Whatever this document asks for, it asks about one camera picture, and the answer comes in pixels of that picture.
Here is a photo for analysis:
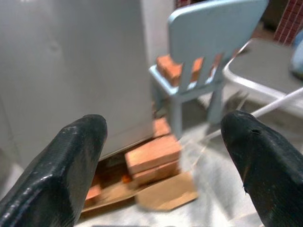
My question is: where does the white-framed folding table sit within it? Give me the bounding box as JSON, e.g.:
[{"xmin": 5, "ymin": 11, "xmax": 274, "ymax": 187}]
[{"xmin": 222, "ymin": 37, "xmax": 303, "ymax": 116}]

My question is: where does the thin white rod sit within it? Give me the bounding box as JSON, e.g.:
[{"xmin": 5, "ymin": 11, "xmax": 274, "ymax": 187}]
[{"xmin": 205, "ymin": 87, "xmax": 303, "ymax": 142}]

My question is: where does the red grid-patterned panel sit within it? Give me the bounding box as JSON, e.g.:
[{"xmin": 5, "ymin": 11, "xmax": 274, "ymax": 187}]
[{"xmin": 273, "ymin": 0, "xmax": 303, "ymax": 45}]

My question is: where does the light blue child chair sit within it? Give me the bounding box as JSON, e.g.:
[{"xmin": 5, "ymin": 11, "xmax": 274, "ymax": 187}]
[{"xmin": 148, "ymin": 0, "xmax": 269, "ymax": 140}]

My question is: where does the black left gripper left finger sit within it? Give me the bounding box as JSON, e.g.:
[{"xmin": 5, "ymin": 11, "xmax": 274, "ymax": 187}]
[{"xmin": 0, "ymin": 114, "xmax": 108, "ymax": 227}]

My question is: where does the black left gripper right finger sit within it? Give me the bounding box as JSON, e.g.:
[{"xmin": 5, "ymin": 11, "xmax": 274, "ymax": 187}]
[{"xmin": 220, "ymin": 110, "xmax": 303, "ymax": 227}]

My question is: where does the orange-red clay brick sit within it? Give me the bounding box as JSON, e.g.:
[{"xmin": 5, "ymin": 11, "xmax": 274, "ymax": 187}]
[
  {"xmin": 132, "ymin": 160, "xmax": 182, "ymax": 186},
  {"xmin": 156, "ymin": 54, "xmax": 183, "ymax": 87},
  {"xmin": 191, "ymin": 53, "xmax": 224, "ymax": 82},
  {"xmin": 84, "ymin": 184, "xmax": 103, "ymax": 208},
  {"xmin": 125, "ymin": 136, "xmax": 182, "ymax": 175},
  {"xmin": 151, "ymin": 117, "xmax": 172, "ymax": 138}
]

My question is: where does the white fridge door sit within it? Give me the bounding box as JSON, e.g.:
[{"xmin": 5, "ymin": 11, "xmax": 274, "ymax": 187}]
[{"xmin": 0, "ymin": 0, "xmax": 153, "ymax": 171}]

